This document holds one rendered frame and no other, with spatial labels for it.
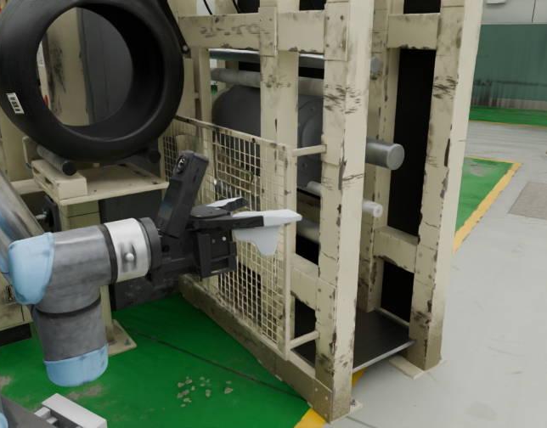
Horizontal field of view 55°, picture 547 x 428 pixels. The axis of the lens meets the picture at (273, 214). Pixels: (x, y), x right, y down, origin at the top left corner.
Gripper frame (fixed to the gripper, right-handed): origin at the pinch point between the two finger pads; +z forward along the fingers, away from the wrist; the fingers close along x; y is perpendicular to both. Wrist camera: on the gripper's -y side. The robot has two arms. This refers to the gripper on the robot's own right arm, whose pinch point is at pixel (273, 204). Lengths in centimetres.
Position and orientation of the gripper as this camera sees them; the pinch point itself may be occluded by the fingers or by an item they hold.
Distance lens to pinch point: 77.0
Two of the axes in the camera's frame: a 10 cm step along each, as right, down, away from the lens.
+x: 5.3, 1.5, -8.4
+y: 0.7, 9.7, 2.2
